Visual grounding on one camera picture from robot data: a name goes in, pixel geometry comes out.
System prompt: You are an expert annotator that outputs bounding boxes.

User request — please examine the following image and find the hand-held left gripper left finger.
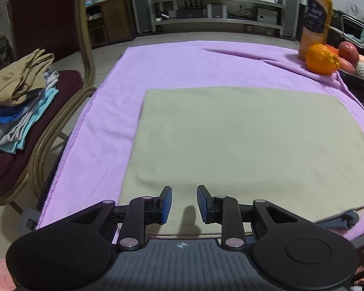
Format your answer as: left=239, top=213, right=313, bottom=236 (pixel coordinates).
left=70, top=186, right=173, bottom=251

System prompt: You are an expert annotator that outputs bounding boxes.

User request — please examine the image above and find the metal fruit tray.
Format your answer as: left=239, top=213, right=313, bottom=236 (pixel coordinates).
left=337, top=68, right=364, bottom=92

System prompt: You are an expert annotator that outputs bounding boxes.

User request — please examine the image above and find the purple towel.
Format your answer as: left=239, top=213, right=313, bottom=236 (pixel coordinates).
left=36, top=40, right=364, bottom=243

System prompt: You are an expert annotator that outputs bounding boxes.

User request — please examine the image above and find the large orange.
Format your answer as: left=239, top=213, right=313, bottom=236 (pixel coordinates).
left=305, top=44, right=341, bottom=76

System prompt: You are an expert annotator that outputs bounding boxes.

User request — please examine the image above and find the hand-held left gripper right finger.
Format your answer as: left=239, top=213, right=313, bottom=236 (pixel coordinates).
left=197, top=185, right=301, bottom=251

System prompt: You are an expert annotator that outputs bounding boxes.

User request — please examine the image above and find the dark red gold-framed chair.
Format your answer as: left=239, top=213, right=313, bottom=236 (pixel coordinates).
left=0, top=0, right=98, bottom=207

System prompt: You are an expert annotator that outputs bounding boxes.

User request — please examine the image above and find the tall grey speaker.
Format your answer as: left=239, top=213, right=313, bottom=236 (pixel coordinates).
left=130, top=0, right=155, bottom=34
left=277, top=0, right=301, bottom=39

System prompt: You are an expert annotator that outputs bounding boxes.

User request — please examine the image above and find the grey media shelf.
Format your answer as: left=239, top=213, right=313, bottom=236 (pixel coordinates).
left=151, top=0, right=286, bottom=36

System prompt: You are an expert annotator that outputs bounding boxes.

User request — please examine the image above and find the orange foam-netted fruit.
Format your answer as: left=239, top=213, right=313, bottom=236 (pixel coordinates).
left=325, top=44, right=340, bottom=59

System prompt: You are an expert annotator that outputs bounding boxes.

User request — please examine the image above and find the wooden cabinet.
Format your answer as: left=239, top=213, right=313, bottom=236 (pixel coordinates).
left=85, top=0, right=138, bottom=48

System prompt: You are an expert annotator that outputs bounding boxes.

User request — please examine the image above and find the red apple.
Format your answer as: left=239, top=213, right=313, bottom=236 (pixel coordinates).
left=338, top=41, right=360, bottom=66
left=337, top=57, right=356, bottom=74

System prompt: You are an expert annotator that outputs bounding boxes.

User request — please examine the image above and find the orange juice bottle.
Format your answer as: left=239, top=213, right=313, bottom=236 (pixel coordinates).
left=297, top=0, right=334, bottom=62

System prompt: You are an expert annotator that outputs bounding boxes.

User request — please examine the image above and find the pile of folded clothes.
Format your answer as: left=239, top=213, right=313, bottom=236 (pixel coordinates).
left=0, top=48, right=60, bottom=156

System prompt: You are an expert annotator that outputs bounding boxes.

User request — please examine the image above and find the beige t-shirt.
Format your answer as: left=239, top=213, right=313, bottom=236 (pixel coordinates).
left=119, top=86, right=364, bottom=237

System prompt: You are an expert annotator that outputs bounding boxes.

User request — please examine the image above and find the grey subwoofer box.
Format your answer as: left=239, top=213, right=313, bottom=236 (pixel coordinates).
left=256, top=7, right=279, bottom=25

